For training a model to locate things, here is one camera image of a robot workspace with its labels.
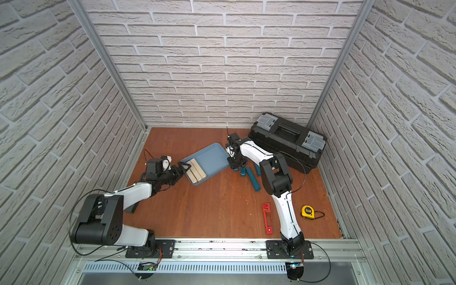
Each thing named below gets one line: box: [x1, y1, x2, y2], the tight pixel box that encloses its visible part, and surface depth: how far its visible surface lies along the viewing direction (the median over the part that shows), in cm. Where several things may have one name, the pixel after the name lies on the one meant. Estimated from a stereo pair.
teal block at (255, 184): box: [245, 167, 261, 192], surface depth 95 cm
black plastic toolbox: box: [248, 112, 327, 174], surface depth 94 cm
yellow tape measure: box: [301, 204, 315, 220], surface depth 84 cm
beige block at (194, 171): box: [185, 160, 202, 182], surface depth 96 cm
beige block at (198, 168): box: [190, 157, 207, 179], surface depth 97 cm
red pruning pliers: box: [261, 202, 273, 236], surface depth 83 cm
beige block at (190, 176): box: [183, 165, 198, 184], surface depth 94 cm
